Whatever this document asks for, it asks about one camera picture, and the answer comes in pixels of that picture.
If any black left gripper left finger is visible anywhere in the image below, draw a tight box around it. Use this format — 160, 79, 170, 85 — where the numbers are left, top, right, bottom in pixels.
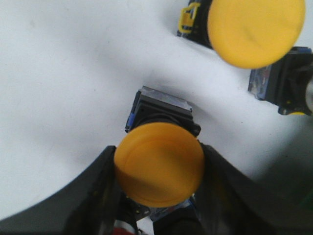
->
0, 146, 120, 235

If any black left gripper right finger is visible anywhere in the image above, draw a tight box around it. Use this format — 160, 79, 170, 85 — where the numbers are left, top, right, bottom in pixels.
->
195, 144, 313, 235

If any red mushroom push button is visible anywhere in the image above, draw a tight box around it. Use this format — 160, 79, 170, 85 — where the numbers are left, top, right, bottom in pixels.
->
111, 195, 155, 235

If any yellow mushroom push button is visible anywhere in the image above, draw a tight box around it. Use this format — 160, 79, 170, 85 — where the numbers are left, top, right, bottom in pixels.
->
114, 86, 205, 207

